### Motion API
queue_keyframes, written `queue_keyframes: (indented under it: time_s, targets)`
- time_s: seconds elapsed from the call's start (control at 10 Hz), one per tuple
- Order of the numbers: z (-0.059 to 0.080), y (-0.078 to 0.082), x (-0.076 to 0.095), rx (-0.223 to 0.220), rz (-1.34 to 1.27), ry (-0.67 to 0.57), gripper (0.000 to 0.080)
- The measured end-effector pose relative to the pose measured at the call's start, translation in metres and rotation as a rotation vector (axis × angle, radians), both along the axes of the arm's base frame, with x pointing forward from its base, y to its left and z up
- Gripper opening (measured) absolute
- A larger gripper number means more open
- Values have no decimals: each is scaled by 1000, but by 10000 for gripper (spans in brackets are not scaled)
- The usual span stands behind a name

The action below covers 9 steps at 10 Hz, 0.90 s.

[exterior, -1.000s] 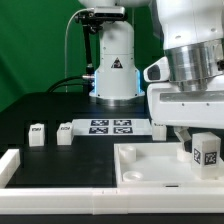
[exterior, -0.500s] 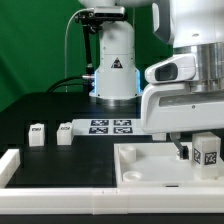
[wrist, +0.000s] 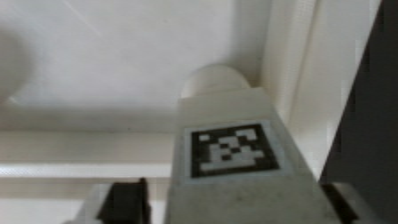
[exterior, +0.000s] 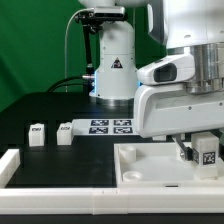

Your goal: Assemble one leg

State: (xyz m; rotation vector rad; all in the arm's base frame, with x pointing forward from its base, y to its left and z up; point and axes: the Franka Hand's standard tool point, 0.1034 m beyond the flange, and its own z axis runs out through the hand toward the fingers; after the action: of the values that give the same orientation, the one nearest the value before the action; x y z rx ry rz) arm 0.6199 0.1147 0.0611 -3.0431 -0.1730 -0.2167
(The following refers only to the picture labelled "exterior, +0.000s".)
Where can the white square table top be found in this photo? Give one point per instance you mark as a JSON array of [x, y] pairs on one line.
[[145, 165]]

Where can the green backdrop curtain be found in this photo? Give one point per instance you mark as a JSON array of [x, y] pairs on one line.
[[38, 46]]

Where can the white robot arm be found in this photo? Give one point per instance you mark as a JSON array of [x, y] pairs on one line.
[[193, 33]]

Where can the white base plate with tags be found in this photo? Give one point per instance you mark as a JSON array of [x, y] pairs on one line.
[[110, 127]]

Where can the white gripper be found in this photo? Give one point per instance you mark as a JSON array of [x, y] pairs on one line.
[[169, 110]]

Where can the white U-shaped obstacle fence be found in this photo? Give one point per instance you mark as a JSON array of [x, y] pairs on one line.
[[98, 201]]

